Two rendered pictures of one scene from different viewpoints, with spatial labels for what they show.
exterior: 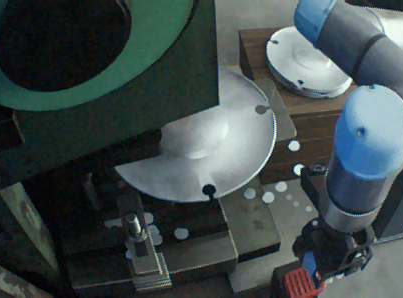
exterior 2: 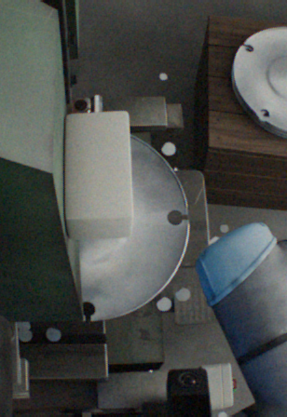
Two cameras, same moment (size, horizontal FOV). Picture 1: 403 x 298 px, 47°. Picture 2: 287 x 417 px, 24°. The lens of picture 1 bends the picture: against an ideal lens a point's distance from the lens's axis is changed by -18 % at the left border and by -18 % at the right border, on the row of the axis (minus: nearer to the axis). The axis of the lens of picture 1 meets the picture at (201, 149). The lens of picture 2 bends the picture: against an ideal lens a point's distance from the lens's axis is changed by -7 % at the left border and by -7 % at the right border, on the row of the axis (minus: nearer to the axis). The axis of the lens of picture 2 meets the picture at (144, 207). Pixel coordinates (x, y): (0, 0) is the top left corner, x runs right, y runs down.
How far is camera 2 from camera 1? 0.34 m
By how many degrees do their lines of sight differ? 16
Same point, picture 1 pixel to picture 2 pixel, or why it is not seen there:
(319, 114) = (279, 157)
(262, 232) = (146, 344)
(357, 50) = (249, 347)
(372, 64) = (260, 371)
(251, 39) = (221, 33)
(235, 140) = (131, 254)
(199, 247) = (69, 356)
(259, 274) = (130, 394)
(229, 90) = (143, 180)
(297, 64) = (268, 87)
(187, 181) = not seen: hidden behind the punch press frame
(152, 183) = not seen: hidden behind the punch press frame
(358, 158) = not seen: outside the picture
